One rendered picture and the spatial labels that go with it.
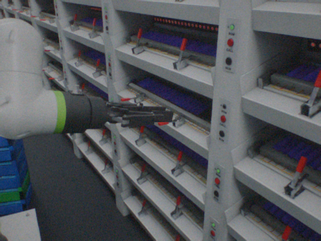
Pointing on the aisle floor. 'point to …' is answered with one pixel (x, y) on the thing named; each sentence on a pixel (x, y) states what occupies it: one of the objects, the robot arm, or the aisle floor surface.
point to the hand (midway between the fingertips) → (158, 114)
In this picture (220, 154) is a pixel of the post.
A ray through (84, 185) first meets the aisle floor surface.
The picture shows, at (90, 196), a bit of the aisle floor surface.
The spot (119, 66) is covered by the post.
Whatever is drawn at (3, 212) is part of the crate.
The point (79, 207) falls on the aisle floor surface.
